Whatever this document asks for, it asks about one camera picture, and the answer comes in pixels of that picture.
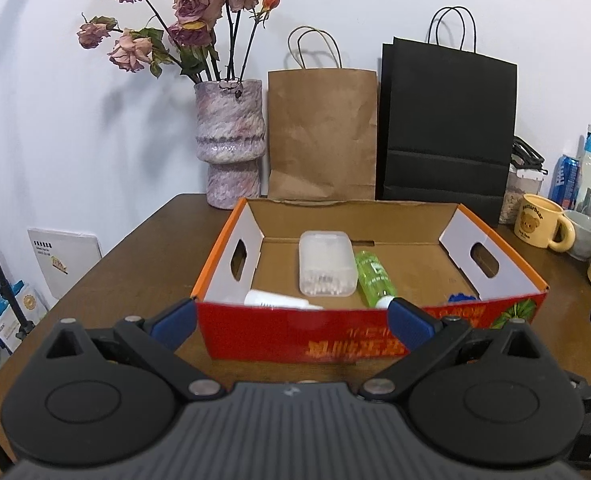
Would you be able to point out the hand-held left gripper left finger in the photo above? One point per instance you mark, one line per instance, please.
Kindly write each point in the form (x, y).
(176, 321)

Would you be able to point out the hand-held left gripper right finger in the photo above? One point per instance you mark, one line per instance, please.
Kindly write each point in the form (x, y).
(409, 325)

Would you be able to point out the blue bottle cap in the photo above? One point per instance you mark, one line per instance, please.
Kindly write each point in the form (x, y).
(463, 299)

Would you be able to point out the green spray bottle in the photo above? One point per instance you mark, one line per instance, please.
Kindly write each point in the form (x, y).
(373, 277)

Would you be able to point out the white spray bottle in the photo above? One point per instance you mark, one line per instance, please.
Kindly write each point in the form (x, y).
(270, 301)

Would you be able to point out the clear cotton swab box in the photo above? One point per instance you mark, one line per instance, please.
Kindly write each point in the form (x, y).
(325, 265)

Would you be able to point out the red cardboard box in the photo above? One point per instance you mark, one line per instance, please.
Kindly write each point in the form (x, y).
(285, 332)

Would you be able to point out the grey ceramic bowl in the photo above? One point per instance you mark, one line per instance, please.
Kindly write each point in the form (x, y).
(583, 240)

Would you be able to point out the yellow bear mug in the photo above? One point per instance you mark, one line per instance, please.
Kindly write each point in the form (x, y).
(533, 222)

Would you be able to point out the white board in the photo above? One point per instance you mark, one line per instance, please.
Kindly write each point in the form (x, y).
(62, 260)

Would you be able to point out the blue drink can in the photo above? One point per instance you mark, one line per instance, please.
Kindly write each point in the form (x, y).
(564, 182)

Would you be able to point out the clear bottle with blue label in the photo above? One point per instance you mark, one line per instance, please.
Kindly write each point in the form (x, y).
(586, 175)

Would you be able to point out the clear jar with black clips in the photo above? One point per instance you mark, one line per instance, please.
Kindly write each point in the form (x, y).
(513, 195)

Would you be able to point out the blue and white packets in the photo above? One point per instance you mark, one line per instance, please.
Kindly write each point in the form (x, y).
(5, 315)

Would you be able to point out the mottled purple ceramic vase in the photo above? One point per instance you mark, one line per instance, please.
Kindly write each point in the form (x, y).
(230, 130)

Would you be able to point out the black paper bag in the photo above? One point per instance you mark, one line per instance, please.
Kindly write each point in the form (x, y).
(445, 120)

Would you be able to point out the brown paper bag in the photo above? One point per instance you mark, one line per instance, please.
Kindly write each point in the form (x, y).
(320, 130)

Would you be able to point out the dried pink rose bouquet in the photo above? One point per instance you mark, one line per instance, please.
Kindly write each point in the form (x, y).
(190, 10)

